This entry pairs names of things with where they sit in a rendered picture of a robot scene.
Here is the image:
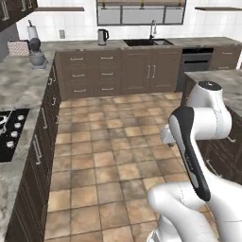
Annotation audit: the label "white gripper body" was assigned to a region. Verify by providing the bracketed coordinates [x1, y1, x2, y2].
[160, 123, 177, 147]

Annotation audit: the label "black sink basin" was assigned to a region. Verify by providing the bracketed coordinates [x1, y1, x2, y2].
[123, 38, 175, 47]

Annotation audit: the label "brown island cupboards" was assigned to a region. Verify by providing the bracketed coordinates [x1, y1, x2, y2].
[181, 76, 242, 191]

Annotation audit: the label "brown base cupboard run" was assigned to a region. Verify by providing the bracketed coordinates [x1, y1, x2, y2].
[54, 46, 183, 102]

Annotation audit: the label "dark dishwasher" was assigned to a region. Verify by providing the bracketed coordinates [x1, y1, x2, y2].
[176, 46, 215, 93]

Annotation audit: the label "brown drawer cupboard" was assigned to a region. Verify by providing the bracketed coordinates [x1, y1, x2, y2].
[210, 44, 242, 71]

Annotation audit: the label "silver tap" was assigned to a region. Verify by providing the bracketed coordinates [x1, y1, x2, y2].
[148, 19, 158, 40]

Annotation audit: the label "silver electric kettle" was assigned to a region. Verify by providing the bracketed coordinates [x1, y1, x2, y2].
[96, 28, 111, 46]

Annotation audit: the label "grey framed window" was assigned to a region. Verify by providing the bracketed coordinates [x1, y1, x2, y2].
[95, 0, 187, 26]

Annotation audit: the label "brown side cupboard run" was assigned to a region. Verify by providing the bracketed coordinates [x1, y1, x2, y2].
[4, 60, 62, 242]

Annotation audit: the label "grey stand mixer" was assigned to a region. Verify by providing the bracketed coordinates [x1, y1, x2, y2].
[28, 37, 49, 70]

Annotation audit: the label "black hob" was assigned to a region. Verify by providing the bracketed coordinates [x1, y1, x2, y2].
[0, 108, 31, 164]

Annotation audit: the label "white paper towel roll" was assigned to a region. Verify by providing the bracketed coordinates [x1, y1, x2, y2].
[26, 19, 40, 43]

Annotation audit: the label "patterned white box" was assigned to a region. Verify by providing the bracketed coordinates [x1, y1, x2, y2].
[7, 39, 31, 58]

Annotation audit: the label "brown wall shelf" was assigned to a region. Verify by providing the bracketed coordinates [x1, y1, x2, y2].
[34, 6, 86, 12]
[194, 6, 242, 12]

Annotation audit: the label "dark wall cupboards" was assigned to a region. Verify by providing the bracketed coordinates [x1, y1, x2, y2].
[0, 0, 39, 33]

